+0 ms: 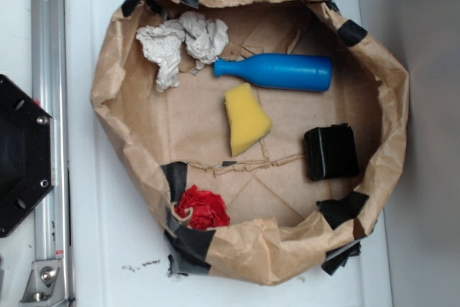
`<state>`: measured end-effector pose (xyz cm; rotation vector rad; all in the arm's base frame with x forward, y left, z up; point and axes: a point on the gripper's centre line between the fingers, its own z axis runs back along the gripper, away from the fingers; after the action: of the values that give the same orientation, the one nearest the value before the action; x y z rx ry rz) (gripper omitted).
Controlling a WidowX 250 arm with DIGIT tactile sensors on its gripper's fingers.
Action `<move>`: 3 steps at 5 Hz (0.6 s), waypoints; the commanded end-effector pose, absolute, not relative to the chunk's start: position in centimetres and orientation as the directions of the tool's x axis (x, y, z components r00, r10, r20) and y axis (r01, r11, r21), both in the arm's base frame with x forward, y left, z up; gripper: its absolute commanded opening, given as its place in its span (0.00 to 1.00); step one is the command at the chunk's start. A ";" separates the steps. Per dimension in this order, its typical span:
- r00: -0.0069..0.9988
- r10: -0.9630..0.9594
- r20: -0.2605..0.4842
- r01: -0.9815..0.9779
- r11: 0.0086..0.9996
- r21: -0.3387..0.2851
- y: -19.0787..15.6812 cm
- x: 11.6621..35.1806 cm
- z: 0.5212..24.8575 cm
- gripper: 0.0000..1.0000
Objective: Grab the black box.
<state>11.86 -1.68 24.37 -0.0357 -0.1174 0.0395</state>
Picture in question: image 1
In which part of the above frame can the black box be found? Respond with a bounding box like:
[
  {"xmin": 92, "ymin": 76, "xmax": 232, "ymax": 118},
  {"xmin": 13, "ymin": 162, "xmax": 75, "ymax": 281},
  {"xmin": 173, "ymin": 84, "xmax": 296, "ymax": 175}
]
[{"xmin": 304, "ymin": 123, "xmax": 359, "ymax": 181}]

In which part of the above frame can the yellow sponge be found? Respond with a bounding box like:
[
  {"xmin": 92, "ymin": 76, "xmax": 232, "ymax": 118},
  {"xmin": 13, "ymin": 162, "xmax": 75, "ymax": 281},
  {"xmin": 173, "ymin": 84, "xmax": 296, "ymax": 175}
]
[{"xmin": 225, "ymin": 83, "xmax": 272, "ymax": 157}]

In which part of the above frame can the crumpled red paper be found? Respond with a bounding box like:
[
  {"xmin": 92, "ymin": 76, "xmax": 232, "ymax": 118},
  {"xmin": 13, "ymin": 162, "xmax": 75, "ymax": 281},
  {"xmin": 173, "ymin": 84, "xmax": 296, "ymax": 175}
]
[{"xmin": 175, "ymin": 185, "xmax": 230, "ymax": 231}]

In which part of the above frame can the blue plastic bottle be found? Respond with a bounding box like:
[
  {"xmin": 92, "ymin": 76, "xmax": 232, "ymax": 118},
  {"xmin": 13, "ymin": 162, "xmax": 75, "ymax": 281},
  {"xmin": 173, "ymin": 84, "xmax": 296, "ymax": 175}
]
[{"xmin": 213, "ymin": 53, "xmax": 333, "ymax": 92}]

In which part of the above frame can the crumpled white paper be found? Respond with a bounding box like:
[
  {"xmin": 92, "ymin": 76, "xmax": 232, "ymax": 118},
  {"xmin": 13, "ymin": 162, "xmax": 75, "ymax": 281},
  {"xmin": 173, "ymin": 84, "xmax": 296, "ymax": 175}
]
[{"xmin": 136, "ymin": 12, "xmax": 229, "ymax": 92}]

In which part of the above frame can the brown paper bag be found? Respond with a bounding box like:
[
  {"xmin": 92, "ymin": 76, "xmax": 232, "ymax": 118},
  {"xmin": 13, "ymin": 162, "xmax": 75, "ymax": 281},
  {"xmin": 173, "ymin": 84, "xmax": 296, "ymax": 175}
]
[{"xmin": 91, "ymin": 0, "xmax": 409, "ymax": 285}]

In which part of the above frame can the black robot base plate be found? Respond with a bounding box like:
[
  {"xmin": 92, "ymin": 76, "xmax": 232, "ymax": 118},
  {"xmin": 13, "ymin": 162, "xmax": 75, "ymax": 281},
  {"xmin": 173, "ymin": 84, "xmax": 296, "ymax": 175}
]
[{"xmin": 0, "ymin": 75, "xmax": 54, "ymax": 238}]

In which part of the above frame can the aluminium frame rail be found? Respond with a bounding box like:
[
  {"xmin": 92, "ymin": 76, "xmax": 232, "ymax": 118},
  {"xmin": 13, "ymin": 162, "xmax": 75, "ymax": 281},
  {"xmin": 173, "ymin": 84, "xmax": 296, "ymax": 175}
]
[{"xmin": 31, "ymin": 0, "xmax": 75, "ymax": 306}]

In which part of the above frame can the metal corner bracket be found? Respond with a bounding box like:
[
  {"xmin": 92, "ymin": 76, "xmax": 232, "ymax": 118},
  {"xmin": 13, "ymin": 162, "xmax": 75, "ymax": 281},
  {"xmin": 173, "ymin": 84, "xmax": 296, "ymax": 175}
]
[{"xmin": 19, "ymin": 259, "xmax": 65, "ymax": 306}]

